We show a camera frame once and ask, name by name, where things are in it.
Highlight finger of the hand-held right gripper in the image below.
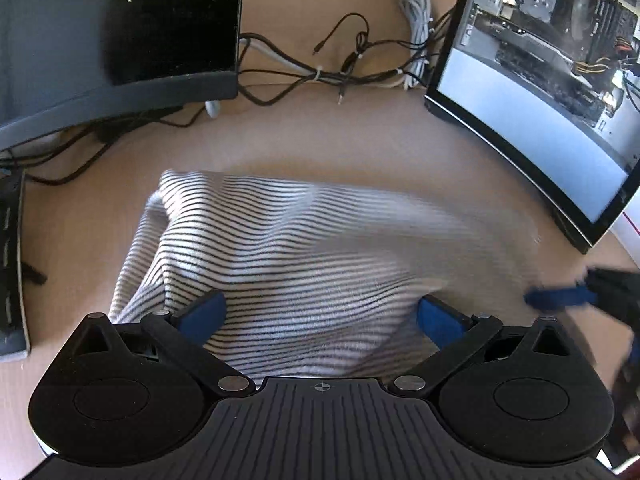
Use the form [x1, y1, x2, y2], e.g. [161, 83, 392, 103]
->
[524, 282, 601, 312]

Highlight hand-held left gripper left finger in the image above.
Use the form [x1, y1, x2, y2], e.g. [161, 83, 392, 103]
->
[75, 289, 256, 397]

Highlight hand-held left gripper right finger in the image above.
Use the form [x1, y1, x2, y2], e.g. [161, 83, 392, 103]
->
[389, 294, 573, 397]

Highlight white black striped shirt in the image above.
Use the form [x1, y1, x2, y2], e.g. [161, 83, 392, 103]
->
[107, 167, 551, 381]

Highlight curved lit computer monitor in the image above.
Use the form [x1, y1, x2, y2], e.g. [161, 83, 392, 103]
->
[424, 0, 640, 256]

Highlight black keyboard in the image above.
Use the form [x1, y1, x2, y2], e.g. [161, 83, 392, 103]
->
[0, 167, 32, 361]

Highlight dark grey computer monitor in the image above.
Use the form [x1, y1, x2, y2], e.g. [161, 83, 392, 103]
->
[0, 0, 248, 153]

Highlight black cables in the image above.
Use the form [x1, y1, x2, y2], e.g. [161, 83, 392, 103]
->
[0, 105, 211, 187]

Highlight black cable bundle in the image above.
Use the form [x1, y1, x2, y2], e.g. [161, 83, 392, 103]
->
[237, 10, 453, 108]

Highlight white coiled cable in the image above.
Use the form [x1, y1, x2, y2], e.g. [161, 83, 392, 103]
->
[398, 0, 437, 92]

